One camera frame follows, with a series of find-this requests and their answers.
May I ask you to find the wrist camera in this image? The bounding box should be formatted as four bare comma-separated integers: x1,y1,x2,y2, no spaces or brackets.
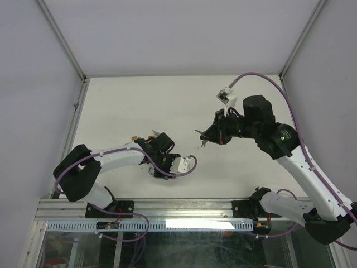
216,87,237,115
170,156,191,174

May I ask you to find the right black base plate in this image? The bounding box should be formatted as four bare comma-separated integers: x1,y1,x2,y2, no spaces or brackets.
231,200,268,221

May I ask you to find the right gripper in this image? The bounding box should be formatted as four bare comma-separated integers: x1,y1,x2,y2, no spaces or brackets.
200,108,260,146

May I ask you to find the white slotted cable duct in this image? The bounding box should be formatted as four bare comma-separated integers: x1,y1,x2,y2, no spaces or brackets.
47,219,253,232

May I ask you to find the purple cable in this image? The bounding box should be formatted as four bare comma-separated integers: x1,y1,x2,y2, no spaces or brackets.
54,147,198,268
228,72,357,250

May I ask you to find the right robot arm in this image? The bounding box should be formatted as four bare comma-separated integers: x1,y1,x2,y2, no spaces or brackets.
200,93,356,245

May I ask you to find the aluminium mounting rail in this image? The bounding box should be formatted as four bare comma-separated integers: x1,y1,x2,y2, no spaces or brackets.
33,197,313,222

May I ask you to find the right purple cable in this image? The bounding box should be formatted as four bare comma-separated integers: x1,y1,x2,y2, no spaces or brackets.
228,72,357,250

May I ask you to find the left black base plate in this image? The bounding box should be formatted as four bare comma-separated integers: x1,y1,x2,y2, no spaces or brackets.
85,200,134,219

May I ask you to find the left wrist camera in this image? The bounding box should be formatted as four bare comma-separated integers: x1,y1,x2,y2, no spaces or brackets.
170,156,191,174

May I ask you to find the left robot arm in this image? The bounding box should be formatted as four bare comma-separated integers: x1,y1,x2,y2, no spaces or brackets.
53,132,182,217

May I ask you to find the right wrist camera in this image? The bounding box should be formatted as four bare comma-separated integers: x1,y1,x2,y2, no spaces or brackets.
216,87,237,115

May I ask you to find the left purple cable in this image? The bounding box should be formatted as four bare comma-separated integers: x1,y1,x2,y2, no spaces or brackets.
54,147,198,268

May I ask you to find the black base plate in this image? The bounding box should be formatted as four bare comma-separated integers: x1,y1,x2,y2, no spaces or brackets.
85,200,134,219
231,200,268,221

